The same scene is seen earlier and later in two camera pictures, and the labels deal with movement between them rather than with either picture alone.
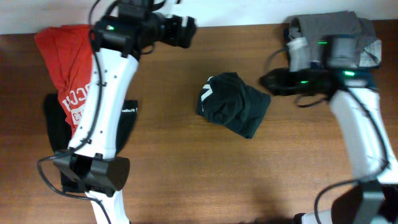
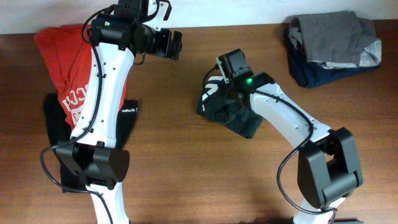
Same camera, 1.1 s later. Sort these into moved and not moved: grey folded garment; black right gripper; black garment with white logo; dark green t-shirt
Moved: black right gripper
Not moved: black garment with white logo; grey folded garment; dark green t-shirt
